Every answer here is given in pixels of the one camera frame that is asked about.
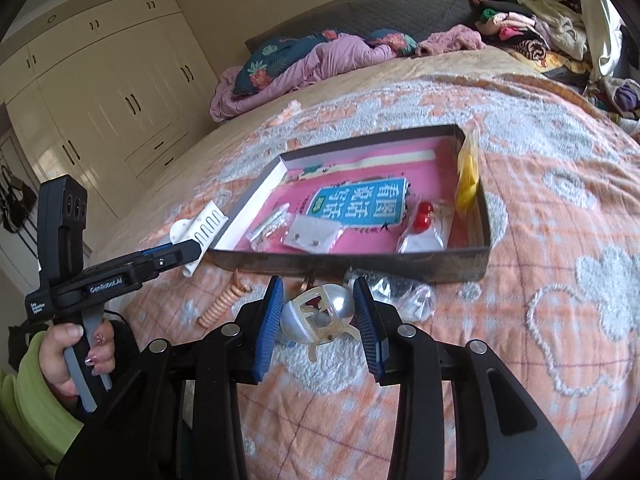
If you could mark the orange white patterned blanket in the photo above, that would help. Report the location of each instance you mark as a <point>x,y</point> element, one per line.
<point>500,208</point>

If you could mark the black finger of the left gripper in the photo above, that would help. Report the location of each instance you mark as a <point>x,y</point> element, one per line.
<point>181,254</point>

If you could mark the cream built-in wardrobe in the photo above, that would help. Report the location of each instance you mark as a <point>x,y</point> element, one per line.
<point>113,95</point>

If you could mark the purple crumpled duvet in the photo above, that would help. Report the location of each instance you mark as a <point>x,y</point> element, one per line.
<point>337,57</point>

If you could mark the pink fuzzy garment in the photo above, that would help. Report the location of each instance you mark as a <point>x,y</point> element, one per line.
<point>458,38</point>

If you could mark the red bead earrings bag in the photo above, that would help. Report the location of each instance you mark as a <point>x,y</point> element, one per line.
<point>428,228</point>

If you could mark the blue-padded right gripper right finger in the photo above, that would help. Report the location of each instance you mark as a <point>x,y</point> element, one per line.
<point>395,351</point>

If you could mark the pile of clothes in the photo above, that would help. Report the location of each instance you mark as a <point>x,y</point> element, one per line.
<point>537,30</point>

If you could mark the yellow item plastic bag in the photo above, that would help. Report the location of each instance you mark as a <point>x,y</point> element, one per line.
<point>468,170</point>

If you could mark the left hand painted nails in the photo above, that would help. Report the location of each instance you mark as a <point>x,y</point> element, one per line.
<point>100,357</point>

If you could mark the clear crinkled plastic bag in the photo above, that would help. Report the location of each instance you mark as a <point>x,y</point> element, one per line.
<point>413,300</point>

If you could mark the small clear jewelry bag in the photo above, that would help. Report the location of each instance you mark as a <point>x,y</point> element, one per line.
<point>276,222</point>

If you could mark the floral dark pillow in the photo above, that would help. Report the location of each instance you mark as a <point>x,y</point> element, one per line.
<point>278,54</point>

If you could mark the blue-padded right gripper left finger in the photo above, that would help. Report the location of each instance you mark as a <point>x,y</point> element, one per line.
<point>248,341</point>

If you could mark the bag of clothes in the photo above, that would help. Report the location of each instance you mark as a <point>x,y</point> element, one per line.
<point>619,100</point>

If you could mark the shallow cardboard box tray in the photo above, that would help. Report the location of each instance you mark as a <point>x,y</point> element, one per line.
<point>464,260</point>

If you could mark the white hair claw clip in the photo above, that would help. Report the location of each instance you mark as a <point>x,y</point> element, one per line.
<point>203,228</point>

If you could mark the dark grey headboard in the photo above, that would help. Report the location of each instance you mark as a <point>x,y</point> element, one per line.
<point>416,18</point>

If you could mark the green sleeve forearm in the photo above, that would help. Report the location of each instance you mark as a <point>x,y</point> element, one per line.
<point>36,417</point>

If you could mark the stud earrings card bag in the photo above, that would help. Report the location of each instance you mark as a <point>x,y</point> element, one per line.
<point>313,235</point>

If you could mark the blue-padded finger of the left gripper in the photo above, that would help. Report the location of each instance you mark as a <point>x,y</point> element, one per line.
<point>156,249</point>

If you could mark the cream curtain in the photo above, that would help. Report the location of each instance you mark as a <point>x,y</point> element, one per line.
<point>605,39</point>

